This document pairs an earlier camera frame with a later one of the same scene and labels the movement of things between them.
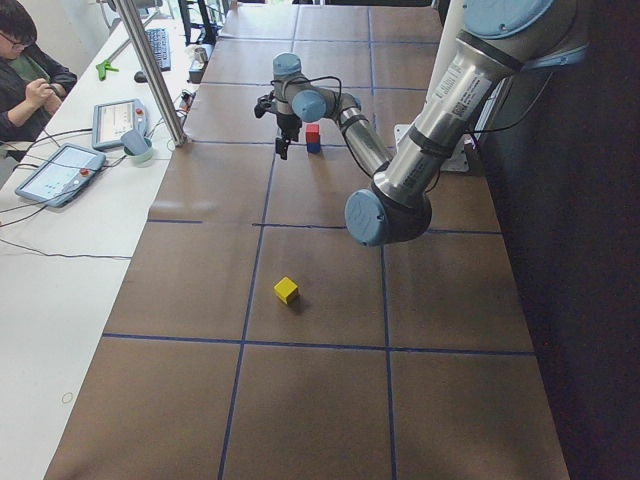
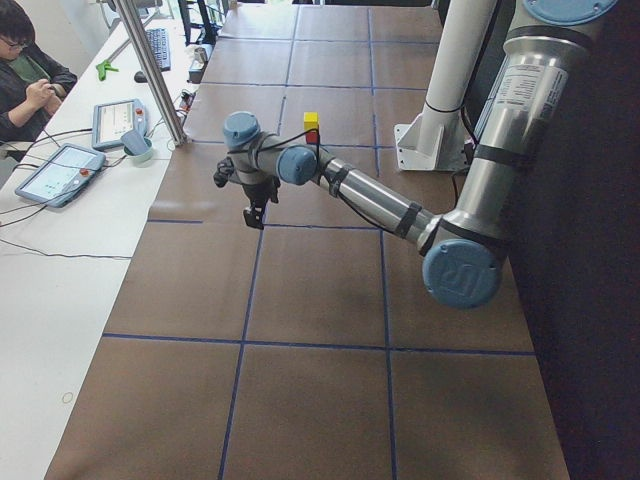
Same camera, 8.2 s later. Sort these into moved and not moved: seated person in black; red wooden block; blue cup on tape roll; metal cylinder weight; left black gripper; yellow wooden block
Moved: left black gripper; yellow wooden block
Not moved: seated person in black; blue cup on tape roll; metal cylinder weight; red wooden block
